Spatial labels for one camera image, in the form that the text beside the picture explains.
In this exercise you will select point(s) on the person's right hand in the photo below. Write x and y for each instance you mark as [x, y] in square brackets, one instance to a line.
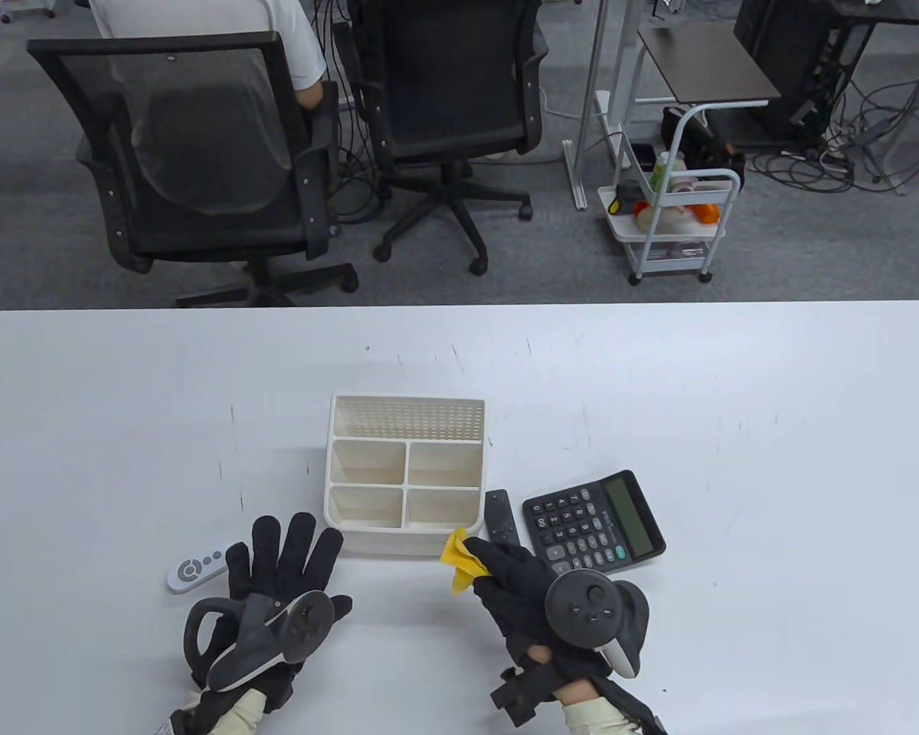
[513, 589]

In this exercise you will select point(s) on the brown top side table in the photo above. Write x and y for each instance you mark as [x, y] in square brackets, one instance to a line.
[704, 61]

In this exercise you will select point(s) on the orange plastic item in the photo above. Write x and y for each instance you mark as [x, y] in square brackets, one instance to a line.
[703, 213]

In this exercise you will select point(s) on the black remote control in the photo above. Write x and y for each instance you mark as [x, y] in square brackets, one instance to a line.
[499, 517]

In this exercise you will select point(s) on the yellow cleaning cloth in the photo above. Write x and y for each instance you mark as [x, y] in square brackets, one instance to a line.
[459, 574]

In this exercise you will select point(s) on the white round container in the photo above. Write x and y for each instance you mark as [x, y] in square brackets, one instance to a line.
[662, 218]

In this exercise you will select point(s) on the person's left hand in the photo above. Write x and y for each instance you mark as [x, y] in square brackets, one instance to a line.
[299, 559]

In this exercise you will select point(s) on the green bottle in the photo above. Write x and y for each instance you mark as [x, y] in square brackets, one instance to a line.
[661, 172]

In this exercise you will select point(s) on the white rolling cart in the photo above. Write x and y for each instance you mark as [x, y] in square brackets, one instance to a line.
[620, 227]

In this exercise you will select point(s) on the black computer tower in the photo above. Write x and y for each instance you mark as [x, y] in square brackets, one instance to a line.
[773, 46]

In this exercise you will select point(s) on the black calculator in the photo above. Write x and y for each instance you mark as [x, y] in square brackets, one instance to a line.
[582, 528]

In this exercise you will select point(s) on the white plastic organizer basket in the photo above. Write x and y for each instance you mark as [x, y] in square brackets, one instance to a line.
[406, 417]

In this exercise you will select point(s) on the black desk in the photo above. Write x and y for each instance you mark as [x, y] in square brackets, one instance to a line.
[888, 11]

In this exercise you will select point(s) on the black mesh office chair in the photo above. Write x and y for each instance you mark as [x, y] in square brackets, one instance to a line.
[222, 230]
[444, 76]

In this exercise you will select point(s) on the black bag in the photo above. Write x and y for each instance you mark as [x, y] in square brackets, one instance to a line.
[693, 130]

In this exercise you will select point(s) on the person's left forearm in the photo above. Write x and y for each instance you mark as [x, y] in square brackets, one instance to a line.
[237, 712]

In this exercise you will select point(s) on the white remote control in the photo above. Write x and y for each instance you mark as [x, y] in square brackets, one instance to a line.
[195, 568]

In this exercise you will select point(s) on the dark grey handheld controller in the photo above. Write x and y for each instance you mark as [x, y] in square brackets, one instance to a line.
[306, 624]
[582, 609]

